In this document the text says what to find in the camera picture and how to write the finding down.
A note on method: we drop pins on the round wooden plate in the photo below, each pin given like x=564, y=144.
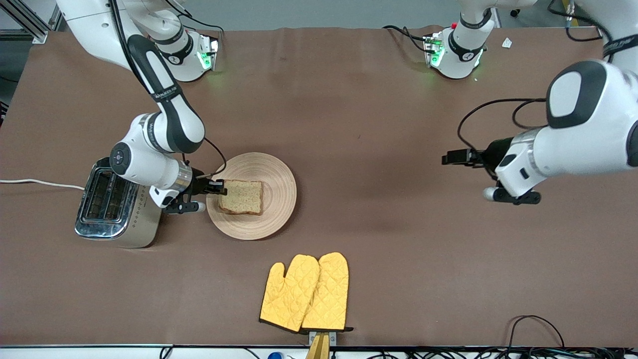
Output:
x=279, y=209

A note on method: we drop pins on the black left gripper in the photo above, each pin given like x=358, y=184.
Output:
x=496, y=150

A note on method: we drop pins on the aluminium frame profile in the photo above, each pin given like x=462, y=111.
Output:
x=30, y=22

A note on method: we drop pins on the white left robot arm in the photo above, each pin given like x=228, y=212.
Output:
x=588, y=124

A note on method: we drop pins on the chrome and beige toaster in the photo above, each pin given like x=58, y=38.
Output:
x=107, y=204

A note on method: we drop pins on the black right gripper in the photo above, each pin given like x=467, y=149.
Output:
x=200, y=186

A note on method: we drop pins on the wooden stick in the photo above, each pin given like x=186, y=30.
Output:
x=318, y=349

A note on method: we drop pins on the brown toast slice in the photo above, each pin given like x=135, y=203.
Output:
x=242, y=198

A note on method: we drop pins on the small white paper scrap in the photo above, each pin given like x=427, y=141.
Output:
x=507, y=43

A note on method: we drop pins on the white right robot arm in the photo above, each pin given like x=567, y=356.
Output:
x=169, y=119

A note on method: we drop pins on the small metal bracket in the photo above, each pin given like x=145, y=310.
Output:
x=333, y=338

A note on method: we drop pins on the yellow quilted oven mitt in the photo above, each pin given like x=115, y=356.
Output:
x=329, y=294
x=289, y=294

